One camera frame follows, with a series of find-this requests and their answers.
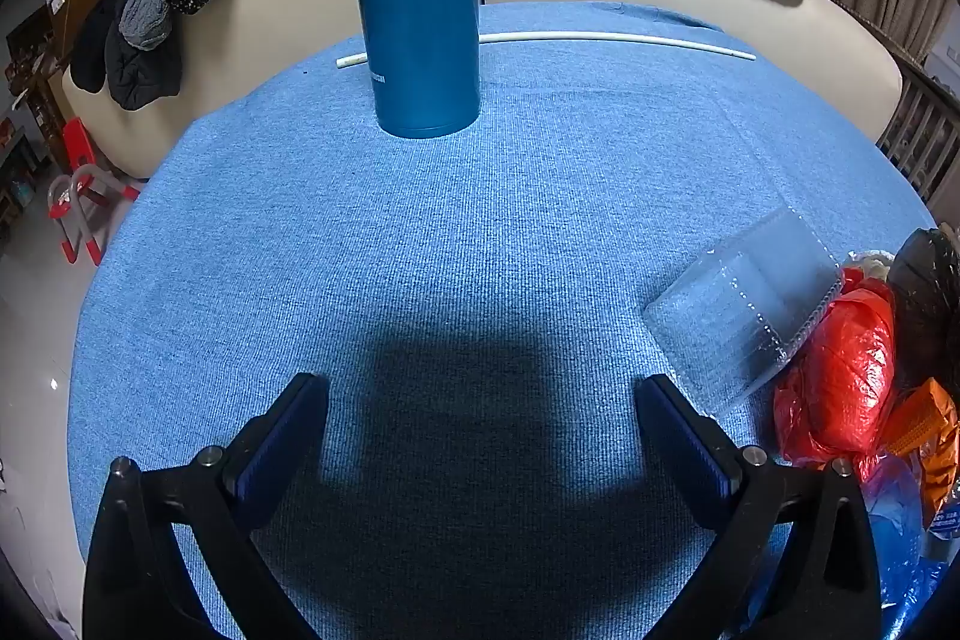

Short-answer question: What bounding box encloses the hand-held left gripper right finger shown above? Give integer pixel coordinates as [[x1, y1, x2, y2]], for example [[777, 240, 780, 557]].
[[634, 374, 882, 640]]

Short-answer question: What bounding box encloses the red plastic bag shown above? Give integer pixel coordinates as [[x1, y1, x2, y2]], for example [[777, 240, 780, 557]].
[[772, 269, 899, 483]]

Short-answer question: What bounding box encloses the black plastic bag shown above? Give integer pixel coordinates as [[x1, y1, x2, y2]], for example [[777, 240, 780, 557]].
[[887, 226, 960, 393]]

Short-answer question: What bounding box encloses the blue plastic bag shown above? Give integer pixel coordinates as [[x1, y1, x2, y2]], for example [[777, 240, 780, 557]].
[[859, 452, 950, 640]]

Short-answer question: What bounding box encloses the cluttered wooden shelf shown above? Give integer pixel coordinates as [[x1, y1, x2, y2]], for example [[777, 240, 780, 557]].
[[4, 32, 68, 221]]

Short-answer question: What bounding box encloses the wooden baby crib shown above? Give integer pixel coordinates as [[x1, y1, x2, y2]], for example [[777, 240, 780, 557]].
[[874, 59, 960, 214]]

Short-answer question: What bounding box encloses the red plastic stool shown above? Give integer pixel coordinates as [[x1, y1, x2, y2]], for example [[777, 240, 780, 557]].
[[46, 116, 142, 266]]

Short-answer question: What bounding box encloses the clear plastic container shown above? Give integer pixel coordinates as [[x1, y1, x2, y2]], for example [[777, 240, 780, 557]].
[[643, 206, 847, 420]]

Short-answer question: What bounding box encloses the blue thermos bottle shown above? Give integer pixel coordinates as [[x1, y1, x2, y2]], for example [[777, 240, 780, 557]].
[[343, 0, 482, 140]]

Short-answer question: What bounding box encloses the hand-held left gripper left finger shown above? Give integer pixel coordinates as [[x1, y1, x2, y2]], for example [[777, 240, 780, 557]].
[[82, 372, 331, 640]]

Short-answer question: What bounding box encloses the white paper ball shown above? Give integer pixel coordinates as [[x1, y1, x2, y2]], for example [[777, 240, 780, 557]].
[[847, 248, 897, 283]]

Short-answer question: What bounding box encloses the thin white plastic tube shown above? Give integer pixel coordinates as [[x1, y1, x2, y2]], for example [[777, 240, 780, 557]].
[[336, 29, 757, 70]]

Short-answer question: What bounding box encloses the black jacket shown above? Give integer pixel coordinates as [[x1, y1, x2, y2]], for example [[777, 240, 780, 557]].
[[70, 0, 185, 112]]

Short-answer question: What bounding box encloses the orange snack packet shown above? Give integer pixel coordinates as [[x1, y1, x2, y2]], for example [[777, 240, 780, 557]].
[[885, 377, 960, 528]]

